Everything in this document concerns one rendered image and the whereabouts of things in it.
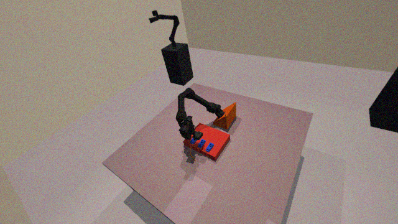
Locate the red flat panel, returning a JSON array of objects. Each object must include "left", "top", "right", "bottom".
[{"left": 183, "top": 123, "right": 230, "bottom": 160}]

